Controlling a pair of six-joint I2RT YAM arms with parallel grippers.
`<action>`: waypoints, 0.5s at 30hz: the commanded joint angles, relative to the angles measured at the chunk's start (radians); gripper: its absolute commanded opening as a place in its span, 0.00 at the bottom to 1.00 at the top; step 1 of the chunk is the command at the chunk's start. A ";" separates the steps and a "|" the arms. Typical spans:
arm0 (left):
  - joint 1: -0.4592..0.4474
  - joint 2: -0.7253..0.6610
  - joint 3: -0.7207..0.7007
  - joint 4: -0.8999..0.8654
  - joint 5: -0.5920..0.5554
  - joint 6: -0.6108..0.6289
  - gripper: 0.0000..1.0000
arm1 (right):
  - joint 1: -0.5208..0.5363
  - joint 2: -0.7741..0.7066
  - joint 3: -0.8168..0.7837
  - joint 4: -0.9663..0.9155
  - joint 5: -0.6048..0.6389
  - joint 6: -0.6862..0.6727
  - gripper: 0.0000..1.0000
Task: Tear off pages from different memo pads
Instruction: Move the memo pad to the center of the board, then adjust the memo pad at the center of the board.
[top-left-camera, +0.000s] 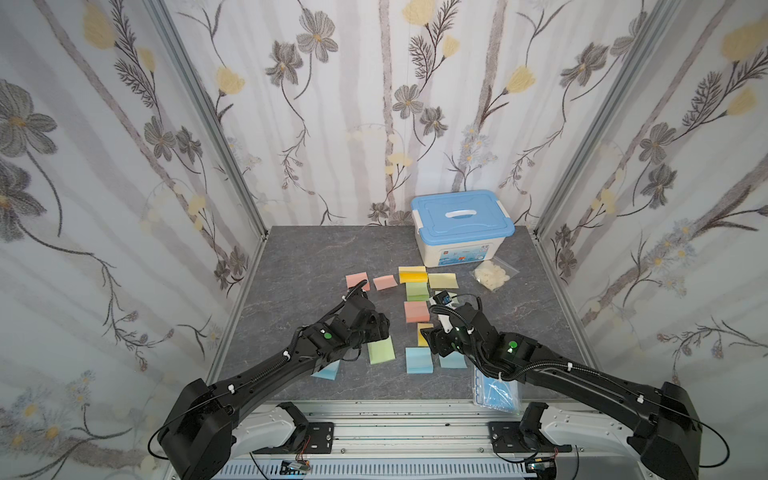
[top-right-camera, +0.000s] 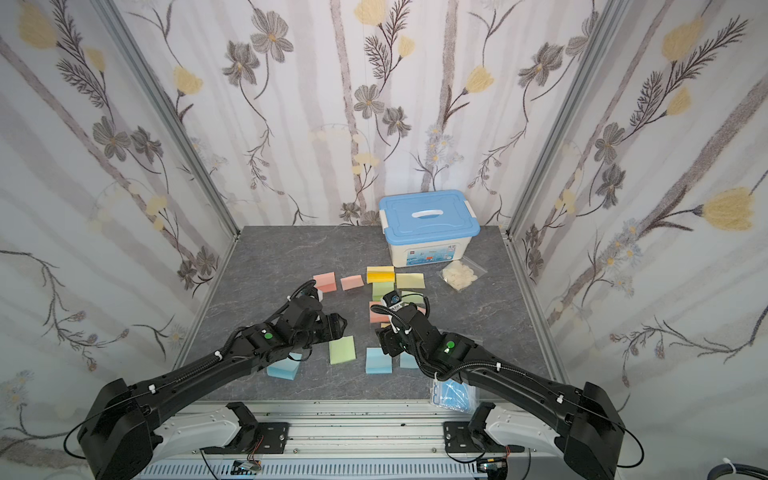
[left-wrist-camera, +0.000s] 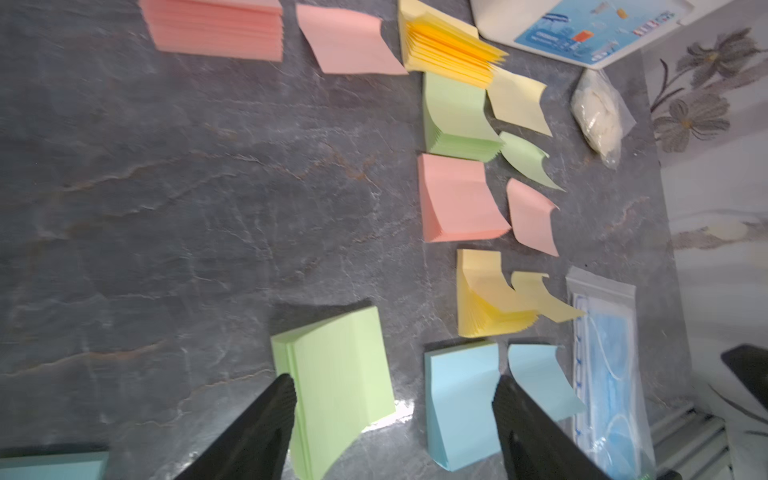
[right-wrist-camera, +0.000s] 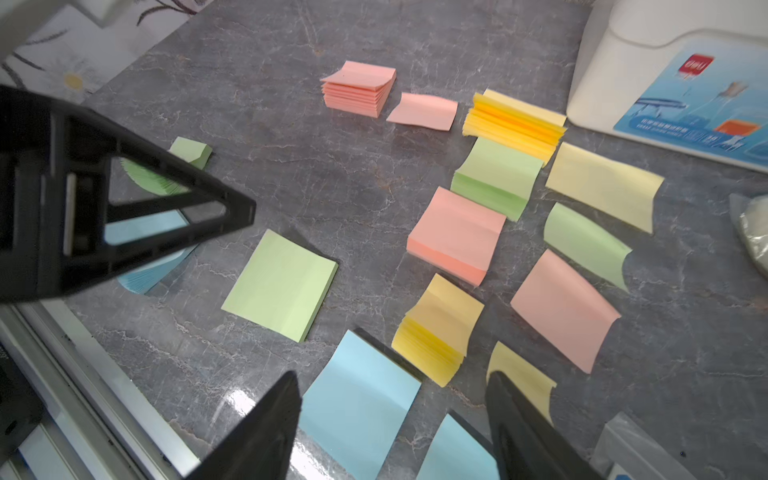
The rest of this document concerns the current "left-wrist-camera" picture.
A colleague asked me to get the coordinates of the torn green memo page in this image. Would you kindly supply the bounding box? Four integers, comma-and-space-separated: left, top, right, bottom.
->
499, 132, 563, 191

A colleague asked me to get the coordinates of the torn yellow memo page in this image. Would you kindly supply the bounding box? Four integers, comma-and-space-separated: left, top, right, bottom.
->
487, 67, 552, 136

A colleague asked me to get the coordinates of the blue memo pad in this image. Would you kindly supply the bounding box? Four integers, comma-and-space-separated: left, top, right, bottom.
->
1, 452, 109, 480
424, 340, 501, 472

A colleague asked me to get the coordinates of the yellow memo pad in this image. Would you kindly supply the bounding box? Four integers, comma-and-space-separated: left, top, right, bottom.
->
456, 249, 538, 338
398, 0, 507, 89

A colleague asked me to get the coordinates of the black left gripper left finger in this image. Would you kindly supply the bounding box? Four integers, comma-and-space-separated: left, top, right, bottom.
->
178, 373, 297, 479

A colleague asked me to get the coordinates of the pink memo pad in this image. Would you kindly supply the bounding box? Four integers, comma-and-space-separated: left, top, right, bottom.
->
138, 0, 284, 62
418, 153, 511, 243

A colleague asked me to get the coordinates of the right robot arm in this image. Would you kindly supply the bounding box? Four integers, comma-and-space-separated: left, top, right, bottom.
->
721, 344, 768, 409

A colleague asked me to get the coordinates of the white storage box blue lid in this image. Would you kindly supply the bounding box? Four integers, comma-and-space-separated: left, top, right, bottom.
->
470, 0, 727, 70

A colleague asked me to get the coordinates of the torn blue memo page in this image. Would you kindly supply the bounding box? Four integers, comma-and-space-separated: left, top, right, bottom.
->
507, 344, 586, 421

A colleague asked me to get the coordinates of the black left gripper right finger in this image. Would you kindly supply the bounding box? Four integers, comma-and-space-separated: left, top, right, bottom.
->
492, 375, 608, 480

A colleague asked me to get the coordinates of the green memo pad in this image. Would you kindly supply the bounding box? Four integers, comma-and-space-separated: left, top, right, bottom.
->
271, 306, 396, 479
422, 72, 503, 163

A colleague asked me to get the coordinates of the bag of blue face masks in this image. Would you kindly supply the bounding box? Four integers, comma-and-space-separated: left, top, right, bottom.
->
566, 267, 656, 479

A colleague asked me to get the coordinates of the torn pink memo page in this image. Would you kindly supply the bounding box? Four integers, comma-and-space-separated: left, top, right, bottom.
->
506, 179, 559, 257

